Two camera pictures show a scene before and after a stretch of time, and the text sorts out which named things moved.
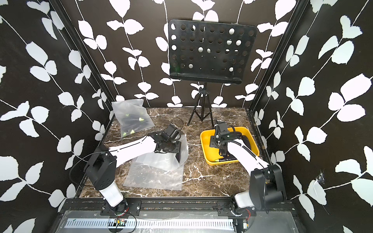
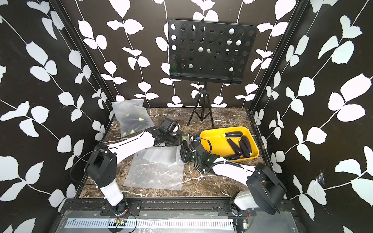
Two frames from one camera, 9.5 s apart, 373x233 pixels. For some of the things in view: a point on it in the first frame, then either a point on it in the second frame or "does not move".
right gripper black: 212,141 -> 185,157
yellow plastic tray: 212,154 does not move
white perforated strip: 75,224 does not move
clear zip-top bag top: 131,116 does not move
